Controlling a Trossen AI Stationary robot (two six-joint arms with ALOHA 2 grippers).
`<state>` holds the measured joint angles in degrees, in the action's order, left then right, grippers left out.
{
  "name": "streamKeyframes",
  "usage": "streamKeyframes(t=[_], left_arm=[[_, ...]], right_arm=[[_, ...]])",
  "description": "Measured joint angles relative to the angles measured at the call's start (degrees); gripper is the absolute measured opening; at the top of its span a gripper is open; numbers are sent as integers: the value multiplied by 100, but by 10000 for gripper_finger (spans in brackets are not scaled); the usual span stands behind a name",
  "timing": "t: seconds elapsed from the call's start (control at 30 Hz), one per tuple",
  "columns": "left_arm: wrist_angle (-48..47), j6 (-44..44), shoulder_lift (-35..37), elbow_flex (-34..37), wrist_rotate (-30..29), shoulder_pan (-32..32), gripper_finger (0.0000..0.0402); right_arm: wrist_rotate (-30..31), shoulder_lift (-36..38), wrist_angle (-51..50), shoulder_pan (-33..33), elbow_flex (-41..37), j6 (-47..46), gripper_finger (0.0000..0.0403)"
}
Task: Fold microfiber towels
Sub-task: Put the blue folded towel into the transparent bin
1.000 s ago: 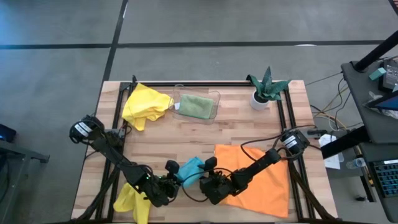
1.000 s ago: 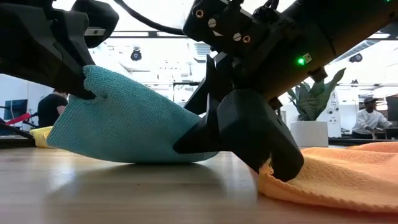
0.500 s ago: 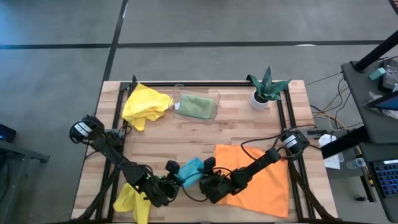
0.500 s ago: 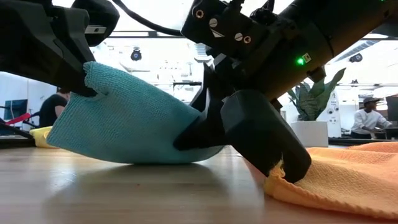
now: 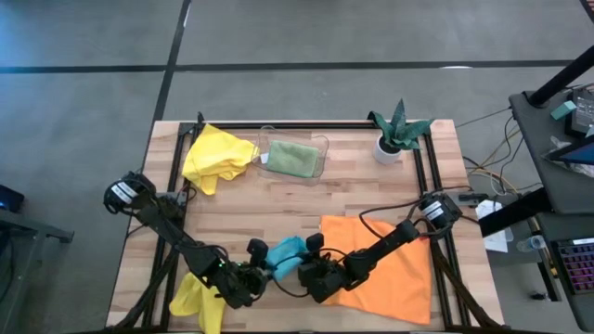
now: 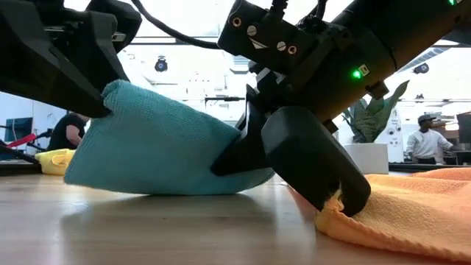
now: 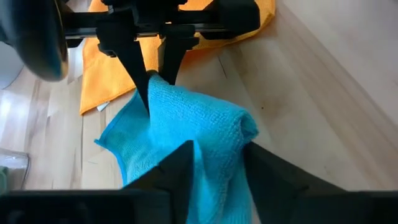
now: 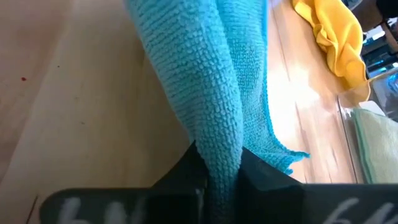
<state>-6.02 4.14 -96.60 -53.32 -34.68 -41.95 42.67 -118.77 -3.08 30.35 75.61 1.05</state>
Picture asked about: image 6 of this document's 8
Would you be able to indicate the black metal stand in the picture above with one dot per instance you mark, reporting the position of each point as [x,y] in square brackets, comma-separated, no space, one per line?
[224,99]

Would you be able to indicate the white kiosk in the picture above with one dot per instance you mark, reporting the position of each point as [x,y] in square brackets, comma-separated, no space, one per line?
[395,136]

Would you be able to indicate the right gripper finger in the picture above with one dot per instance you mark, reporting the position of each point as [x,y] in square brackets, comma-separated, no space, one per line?
[246,151]

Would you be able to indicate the white plant pot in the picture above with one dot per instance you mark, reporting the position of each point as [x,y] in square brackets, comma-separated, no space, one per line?
[371,158]

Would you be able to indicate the artificial green plant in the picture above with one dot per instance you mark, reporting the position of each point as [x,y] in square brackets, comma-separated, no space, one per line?
[364,117]

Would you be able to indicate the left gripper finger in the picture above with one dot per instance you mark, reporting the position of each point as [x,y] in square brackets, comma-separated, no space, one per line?
[92,48]
[44,70]

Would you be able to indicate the orange microfiber towel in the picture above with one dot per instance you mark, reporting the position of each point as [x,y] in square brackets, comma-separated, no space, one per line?
[404,213]

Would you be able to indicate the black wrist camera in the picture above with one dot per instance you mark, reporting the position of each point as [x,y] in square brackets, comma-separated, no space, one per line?
[265,33]
[127,18]

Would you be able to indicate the black computer monitor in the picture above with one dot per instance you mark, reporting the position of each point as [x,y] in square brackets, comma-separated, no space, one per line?
[465,129]
[18,127]

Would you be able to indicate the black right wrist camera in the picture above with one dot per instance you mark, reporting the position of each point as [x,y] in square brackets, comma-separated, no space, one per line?
[265,33]

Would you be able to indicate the black ceiling camera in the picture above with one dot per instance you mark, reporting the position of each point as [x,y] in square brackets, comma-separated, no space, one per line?
[421,68]
[160,65]

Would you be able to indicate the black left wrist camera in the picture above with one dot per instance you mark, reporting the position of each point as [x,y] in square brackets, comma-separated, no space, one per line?
[127,18]

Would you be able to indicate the red bar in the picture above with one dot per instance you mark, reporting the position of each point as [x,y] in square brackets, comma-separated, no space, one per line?
[18,141]

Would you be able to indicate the yellow microfiber towel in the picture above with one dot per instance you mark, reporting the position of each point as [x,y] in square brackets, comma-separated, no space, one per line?
[55,162]

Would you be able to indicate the blue microfiber towel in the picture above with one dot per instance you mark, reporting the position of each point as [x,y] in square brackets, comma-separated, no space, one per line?
[154,147]

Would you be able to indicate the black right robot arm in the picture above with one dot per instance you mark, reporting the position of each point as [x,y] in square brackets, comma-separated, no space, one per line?
[423,29]

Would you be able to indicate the person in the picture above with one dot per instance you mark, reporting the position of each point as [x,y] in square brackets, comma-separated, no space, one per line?
[68,130]
[427,143]

